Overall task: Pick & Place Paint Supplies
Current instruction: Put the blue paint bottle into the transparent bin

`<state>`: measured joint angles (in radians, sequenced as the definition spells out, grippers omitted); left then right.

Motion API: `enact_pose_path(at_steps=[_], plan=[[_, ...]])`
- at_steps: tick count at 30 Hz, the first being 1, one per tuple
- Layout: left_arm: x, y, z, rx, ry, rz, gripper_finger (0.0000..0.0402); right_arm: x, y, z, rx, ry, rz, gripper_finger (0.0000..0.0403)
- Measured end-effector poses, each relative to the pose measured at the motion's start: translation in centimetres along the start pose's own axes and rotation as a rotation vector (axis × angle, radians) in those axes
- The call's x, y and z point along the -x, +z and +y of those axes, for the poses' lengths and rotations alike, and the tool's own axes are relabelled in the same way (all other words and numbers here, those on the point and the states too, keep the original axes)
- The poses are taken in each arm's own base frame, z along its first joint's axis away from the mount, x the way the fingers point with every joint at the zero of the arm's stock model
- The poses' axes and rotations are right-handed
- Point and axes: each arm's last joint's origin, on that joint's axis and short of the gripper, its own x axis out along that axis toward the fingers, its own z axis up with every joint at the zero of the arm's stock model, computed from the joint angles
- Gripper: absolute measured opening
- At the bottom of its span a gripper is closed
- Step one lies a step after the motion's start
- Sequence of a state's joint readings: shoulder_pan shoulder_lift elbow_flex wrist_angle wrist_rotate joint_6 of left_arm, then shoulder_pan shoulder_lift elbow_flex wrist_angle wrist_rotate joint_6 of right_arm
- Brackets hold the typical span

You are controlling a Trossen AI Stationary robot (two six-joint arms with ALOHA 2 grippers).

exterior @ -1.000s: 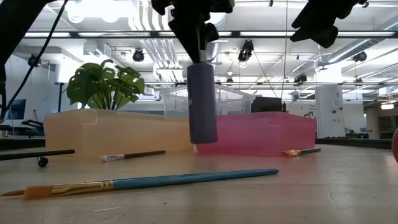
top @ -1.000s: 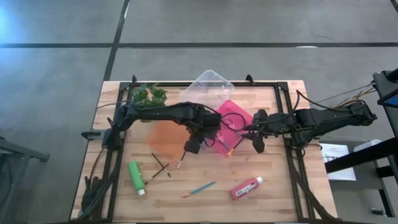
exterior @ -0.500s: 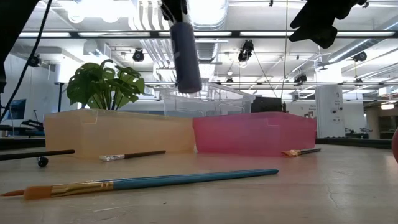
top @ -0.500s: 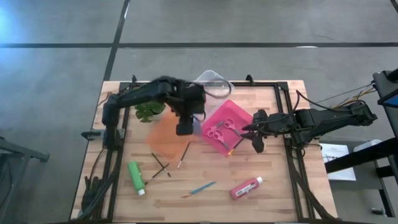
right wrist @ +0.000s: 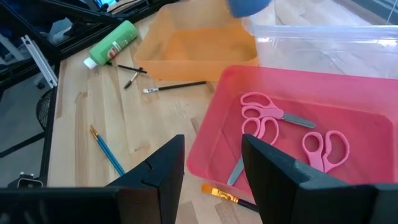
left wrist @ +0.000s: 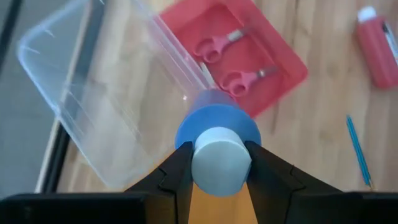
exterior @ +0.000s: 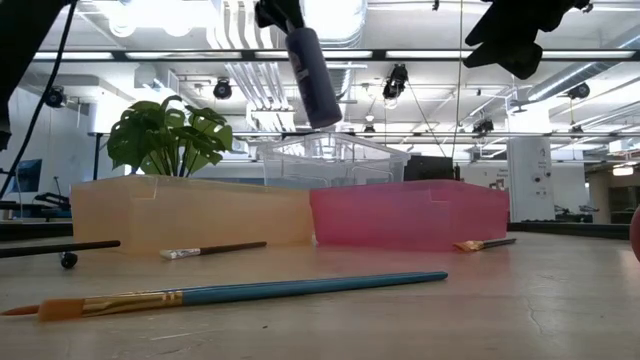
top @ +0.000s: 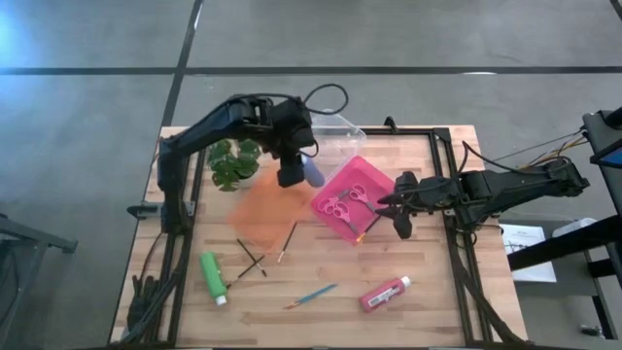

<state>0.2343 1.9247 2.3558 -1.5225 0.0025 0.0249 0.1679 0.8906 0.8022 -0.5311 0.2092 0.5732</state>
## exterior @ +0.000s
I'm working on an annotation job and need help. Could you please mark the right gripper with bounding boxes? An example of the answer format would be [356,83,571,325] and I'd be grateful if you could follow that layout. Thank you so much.
[463,0,591,80]

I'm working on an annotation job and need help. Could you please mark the dark blue paint bottle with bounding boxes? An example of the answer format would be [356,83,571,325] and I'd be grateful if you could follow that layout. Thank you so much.
[284,27,344,130]

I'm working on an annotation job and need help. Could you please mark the dark paintbrush orange bristles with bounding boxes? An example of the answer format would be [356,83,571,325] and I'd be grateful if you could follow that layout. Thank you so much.
[453,237,518,253]

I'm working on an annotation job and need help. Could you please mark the brown paintbrush white bristles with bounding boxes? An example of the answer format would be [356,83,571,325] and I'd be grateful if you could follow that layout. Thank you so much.
[159,241,268,261]

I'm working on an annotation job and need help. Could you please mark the black ceiling spotlight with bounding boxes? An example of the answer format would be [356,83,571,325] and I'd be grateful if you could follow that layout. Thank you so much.
[566,81,592,101]
[43,85,67,109]
[471,118,496,137]
[212,77,234,101]
[381,63,410,101]

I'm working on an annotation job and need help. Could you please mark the white pillar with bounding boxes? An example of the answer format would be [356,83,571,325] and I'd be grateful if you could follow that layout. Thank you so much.
[506,136,557,224]

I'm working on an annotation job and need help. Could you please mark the black monitor box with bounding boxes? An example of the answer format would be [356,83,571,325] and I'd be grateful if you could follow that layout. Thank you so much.
[402,155,460,183]

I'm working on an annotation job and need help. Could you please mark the green potted plant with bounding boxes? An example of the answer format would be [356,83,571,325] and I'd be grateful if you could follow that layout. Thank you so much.
[105,94,235,179]

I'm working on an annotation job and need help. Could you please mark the clear plastic bin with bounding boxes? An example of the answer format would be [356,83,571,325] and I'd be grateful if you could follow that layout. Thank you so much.
[256,131,412,191]

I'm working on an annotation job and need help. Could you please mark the pink plastic bin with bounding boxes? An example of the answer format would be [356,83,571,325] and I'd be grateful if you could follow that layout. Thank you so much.
[308,179,511,253]

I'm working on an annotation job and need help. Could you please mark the orange plastic bin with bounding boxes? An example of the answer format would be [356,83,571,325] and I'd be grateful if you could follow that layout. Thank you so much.
[69,174,316,257]

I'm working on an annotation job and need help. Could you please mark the blue screen monitor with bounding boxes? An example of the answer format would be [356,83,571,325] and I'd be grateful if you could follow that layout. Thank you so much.
[14,158,44,195]

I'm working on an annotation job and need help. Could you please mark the silver ceiling duct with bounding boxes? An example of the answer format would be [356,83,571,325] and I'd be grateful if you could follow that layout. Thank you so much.
[298,0,370,104]

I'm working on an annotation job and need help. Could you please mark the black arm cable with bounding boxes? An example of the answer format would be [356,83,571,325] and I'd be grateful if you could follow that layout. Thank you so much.
[0,0,80,200]

